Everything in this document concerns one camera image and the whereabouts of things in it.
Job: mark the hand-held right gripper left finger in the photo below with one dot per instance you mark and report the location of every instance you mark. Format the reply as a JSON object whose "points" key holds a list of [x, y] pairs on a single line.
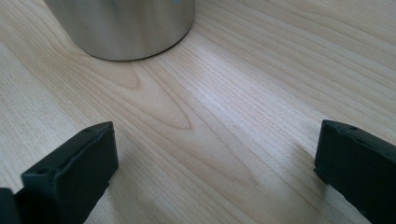
{"points": [[73, 174]]}

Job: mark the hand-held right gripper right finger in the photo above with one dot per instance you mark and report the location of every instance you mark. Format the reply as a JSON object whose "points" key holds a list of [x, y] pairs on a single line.
{"points": [[361, 168]]}

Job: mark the steel cylindrical container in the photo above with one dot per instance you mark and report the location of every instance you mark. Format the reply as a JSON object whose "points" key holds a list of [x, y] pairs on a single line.
{"points": [[124, 28]]}

